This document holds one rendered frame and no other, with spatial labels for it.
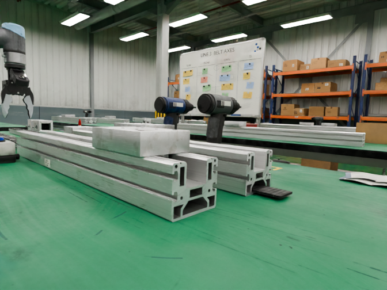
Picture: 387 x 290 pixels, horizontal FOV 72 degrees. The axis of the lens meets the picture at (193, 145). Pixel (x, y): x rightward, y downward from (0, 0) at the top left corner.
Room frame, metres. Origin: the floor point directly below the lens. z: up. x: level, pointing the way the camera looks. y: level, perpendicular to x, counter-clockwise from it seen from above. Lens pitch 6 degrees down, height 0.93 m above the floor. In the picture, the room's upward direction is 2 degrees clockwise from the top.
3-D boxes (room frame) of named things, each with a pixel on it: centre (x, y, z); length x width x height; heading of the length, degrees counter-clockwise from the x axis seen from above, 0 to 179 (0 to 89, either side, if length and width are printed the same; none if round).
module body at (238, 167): (0.81, 0.15, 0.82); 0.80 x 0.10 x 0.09; 47
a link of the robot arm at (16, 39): (1.09, 0.73, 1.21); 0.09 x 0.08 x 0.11; 117
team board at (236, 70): (3.99, -0.32, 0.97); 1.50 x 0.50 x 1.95; 48
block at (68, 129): (1.11, 0.48, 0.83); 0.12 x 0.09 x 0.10; 137
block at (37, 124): (1.86, 1.06, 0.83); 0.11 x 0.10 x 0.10; 140
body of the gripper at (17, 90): (1.10, 0.73, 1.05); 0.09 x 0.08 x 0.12; 48
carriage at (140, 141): (0.50, 0.10, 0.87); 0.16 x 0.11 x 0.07; 47
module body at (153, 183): (0.67, 0.28, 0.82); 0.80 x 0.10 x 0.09; 47
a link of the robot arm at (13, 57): (1.09, 0.72, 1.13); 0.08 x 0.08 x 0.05
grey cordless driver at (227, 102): (0.84, -0.09, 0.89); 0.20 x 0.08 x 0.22; 139
